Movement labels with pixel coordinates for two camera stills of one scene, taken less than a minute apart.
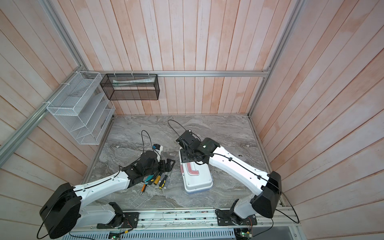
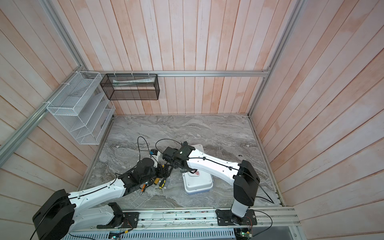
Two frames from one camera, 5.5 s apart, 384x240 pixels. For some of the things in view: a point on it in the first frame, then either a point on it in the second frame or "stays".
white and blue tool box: x=196 y=177 stays
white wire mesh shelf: x=83 y=108 stays
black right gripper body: x=186 y=156 to x=181 y=171
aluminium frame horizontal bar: x=196 y=73 stays
